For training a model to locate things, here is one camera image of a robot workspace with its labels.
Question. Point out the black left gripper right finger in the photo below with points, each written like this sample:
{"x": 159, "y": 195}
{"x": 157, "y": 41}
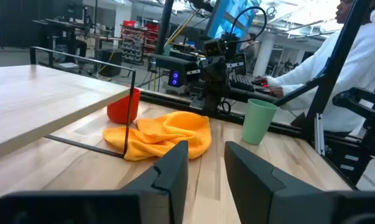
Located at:
{"x": 249, "y": 186}

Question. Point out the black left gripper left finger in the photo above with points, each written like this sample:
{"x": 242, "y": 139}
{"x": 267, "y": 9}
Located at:
{"x": 171, "y": 174}

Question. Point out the green plastic cup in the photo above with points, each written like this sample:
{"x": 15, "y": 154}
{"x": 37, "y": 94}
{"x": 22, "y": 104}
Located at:
{"x": 257, "y": 124}

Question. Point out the red mug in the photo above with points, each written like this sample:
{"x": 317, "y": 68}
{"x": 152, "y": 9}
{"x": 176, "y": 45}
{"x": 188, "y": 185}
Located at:
{"x": 118, "y": 112}

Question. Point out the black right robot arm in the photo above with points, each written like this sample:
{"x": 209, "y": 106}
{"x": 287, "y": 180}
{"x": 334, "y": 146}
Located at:
{"x": 216, "y": 77}

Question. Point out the wooden black-framed shelf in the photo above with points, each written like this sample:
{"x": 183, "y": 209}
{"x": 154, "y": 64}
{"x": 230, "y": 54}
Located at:
{"x": 35, "y": 93}

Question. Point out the orange cloth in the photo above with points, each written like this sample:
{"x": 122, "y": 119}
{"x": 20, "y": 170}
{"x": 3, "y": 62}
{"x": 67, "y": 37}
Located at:
{"x": 174, "y": 130}

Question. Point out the silver aluminium extrusion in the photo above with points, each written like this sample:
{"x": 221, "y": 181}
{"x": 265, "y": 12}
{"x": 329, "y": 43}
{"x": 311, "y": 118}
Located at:
{"x": 319, "y": 133}

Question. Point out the black keyboard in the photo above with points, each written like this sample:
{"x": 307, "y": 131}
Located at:
{"x": 241, "y": 83}

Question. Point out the red lit computer mouse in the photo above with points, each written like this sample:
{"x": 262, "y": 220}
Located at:
{"x": 260, "y": 82}

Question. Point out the black box blue lights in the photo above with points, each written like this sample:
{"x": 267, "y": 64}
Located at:
{"x": 174, "y": 67}

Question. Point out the black floor cabinet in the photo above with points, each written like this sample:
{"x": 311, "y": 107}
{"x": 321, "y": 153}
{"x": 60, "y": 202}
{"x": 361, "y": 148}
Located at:
{"x": 110, "y": 62}

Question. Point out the red storage bin rack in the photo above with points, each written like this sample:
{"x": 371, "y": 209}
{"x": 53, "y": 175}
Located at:
{"x": 134, "y": 40}

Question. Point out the blue display screen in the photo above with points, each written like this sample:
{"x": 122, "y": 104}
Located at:
{"x": 227, "y": 18}

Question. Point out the person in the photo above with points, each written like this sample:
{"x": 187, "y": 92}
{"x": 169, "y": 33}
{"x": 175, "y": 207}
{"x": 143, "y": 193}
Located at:
{"x": 361, "y": 62}

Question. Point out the black machine bracket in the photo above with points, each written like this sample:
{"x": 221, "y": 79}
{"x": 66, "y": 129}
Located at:
{"x": 370, "y": 118}

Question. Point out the black upright frame post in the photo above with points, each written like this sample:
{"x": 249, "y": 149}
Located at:
{"x": 164, "y": 25}

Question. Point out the black slanted frame post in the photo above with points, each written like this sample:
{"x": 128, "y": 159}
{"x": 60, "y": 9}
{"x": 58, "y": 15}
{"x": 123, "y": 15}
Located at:
{"x": 336, "y": 62}

